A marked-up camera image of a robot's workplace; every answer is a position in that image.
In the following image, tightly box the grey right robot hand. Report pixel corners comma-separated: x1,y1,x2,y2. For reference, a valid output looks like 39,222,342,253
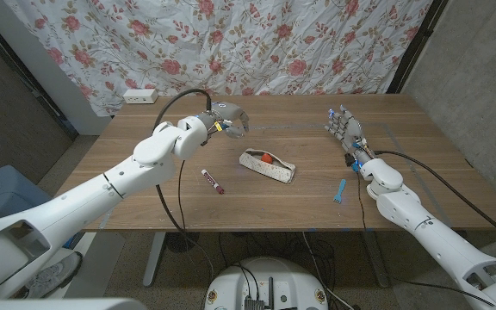
324,104,376,158

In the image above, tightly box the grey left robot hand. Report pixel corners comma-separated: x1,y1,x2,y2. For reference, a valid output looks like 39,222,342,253
207,102,251,140

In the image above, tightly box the cream patterned pen bag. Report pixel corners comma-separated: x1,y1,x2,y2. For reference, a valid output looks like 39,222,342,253
239,147,296,185

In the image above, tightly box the blue plastic strip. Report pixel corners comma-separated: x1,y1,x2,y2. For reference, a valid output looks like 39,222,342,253
332,178,347,204

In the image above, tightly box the red whiteboard marker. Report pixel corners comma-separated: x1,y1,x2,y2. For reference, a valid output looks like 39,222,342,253
201,169,226,195

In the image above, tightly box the white power strip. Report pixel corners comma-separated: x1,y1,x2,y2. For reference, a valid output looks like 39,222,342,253
122,88,159,105

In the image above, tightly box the floral backdrop cloth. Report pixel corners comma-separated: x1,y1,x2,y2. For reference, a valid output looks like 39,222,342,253
2,0,434,117

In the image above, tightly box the grey table leg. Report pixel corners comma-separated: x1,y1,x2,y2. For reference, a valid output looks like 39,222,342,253
362,230,391,288

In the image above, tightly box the black round floor base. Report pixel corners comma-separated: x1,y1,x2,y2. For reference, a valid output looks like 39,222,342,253
164,232,201,254

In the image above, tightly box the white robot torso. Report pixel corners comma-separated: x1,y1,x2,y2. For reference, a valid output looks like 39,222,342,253
203,257,330,310

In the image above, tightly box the white table leg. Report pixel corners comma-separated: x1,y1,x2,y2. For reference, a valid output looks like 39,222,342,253
142,231,167,288

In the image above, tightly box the white upright panel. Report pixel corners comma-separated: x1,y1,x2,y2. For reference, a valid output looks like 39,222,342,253
0,0,112,137

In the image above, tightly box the grey sneaker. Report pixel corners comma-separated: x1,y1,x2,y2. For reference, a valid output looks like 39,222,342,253
26,251,84,300

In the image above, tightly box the blue-grey bin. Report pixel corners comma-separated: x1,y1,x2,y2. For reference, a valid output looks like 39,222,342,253
0,164,53,229

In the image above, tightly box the white robot chest shell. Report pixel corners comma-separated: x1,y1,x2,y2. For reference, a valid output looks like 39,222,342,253
0,297,148,310

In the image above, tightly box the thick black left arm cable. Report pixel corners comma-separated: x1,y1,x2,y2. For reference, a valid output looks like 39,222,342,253
152,88,217,281

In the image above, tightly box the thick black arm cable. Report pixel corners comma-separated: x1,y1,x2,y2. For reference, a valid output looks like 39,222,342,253
152,88,217,281
372,149,496,250

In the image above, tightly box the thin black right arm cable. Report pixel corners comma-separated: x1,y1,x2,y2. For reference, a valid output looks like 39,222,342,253
355,170,369,232

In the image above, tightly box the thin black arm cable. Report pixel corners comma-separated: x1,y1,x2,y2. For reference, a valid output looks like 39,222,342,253
177,159,188,232
355,170,369,232

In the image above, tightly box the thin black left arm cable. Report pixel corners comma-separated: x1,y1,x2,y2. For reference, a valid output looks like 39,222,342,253
177,159,188,232

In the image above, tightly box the black backdrop post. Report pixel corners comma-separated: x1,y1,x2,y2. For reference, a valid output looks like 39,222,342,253
386,0,450,95

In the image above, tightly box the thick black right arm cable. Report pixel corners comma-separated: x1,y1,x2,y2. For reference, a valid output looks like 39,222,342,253
372,149,496,250

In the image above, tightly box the white floor cable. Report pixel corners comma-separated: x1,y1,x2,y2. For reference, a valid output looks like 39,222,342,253
301,232,355,310

